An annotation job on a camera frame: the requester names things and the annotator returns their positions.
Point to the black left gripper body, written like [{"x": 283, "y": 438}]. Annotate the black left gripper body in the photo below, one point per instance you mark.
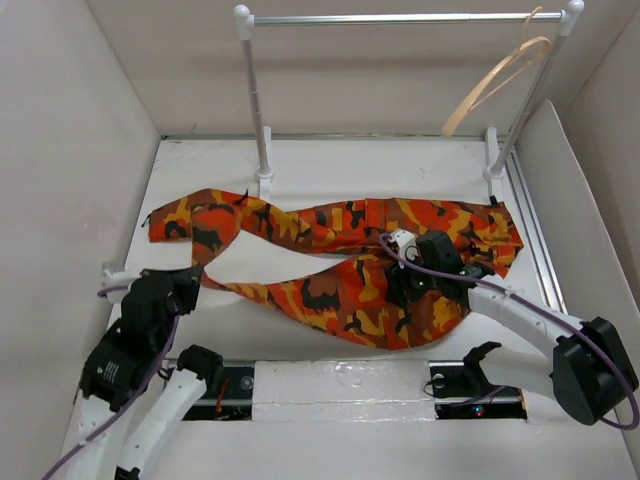
[{"x": 187, "y": 299}]

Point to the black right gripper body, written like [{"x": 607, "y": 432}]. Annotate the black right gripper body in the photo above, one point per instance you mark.
[{"x": 416, "y": 282}]

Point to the orange camouflage trousers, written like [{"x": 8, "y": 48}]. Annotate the orange camouflage trousers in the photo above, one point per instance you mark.
[{"x": 355, "y": 300}]

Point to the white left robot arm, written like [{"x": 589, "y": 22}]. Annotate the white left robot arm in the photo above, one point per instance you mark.
[{"x": 108, "y": 446}]

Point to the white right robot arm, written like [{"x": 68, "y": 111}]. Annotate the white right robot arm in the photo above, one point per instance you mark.
[{"x": 582, "y": 365}]

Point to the beige wooden hanger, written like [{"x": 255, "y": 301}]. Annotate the beige wooden hanger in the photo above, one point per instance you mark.
[{"x": 528, "y": 53}]

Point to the white clothes rack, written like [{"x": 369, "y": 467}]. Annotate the white clothes rack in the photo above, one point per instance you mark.
[{"x": 333, "y": 72}]

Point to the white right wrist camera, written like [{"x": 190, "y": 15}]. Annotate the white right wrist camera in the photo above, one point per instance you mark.
[{"x": 406, "y": 247}]

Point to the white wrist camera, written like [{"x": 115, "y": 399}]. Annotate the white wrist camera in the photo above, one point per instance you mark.
[
  {"x": 114, "y": 274},
  {"x": 406, "y": 247}
]

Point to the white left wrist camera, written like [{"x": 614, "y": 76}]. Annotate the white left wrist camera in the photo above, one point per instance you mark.
[{"x": 114, "y": 274}]

